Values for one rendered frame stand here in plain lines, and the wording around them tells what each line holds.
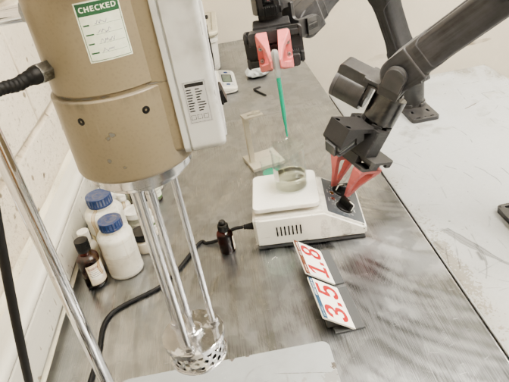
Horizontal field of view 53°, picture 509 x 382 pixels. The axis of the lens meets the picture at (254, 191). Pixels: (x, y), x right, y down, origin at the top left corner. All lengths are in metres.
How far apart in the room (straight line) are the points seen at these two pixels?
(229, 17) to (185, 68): 1.91
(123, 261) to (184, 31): 0.63
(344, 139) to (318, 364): 0.35
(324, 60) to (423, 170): 1.34
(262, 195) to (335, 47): 1.53
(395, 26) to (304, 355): 0.81
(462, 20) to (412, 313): 0.43
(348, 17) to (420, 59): 1.55
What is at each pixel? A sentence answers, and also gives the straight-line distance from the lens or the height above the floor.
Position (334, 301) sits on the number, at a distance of 0.81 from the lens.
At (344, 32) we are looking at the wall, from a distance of 2.39.
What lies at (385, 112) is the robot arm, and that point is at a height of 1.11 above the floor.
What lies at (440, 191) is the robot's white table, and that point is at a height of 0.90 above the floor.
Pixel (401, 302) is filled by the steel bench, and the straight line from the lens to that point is 0.83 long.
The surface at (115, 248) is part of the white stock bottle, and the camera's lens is 0.93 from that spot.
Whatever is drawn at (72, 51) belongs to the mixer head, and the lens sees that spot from 0.38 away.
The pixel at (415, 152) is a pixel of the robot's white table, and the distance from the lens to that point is 1.22.
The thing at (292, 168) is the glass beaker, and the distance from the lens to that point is 0.90.
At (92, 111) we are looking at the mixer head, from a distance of 0.39.
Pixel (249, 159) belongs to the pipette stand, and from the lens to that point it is 1.23.
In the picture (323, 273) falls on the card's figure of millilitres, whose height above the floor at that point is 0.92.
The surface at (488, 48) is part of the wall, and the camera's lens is 2.68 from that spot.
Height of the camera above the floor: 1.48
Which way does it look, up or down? 31 degrees down
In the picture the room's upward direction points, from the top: 10 degrees counter-clockwise
